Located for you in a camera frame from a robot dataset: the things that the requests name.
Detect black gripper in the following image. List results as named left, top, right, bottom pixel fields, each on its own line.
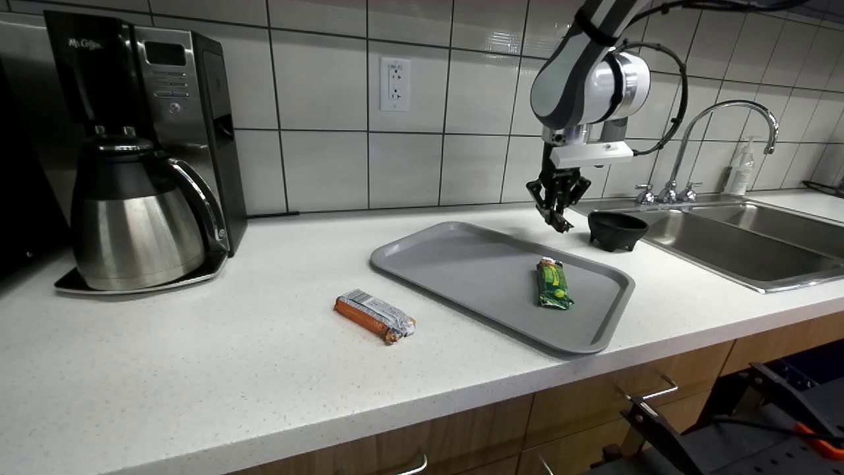
left=525, top=148, right=593, bottom=232

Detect green granola bar packet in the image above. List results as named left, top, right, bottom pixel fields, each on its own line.
left=534, top=255, right=577, bottom=312

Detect small silver object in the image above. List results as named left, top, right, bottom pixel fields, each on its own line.
left=332, top=287, right=419, bottom=345

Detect grey plastic tray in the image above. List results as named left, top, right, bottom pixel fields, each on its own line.
left=366, top=220, right=638, bottom=360

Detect black bowl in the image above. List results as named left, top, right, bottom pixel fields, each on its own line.
left=585, top=209, right=653, bottom=255

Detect clear soap bottle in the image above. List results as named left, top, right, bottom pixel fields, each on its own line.
left=721, top=139, right=759, bottom=199

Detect stainless steel sink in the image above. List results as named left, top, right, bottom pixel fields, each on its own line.
left=569, top=193, right=844, bottom=295

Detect wooden base cabinet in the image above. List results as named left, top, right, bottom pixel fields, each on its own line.
left=227, top=312, right=844, bottom=475

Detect black coffee maker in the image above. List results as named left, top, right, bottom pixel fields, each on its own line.
left=43, top=9, right=252, bottom=298

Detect steel coffee carafe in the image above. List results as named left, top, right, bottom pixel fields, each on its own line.
left=70, top=139, right=232, bottom=294

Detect black microwave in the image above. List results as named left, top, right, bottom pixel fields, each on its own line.
left=0, top=61, right=74, bottom=284

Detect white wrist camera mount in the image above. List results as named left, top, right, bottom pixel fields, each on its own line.
left=546, top=139, right=637, bottom=171

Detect white wall outlet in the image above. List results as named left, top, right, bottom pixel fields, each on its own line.
left=380, top=55, right=414, bottom=113

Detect black robot cart frame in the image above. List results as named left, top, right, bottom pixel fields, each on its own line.
left=597, top=338, right=844, bottom=475

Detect orange clamp handle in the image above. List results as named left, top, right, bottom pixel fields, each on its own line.
left=794, top=424, right=844, bottom=464

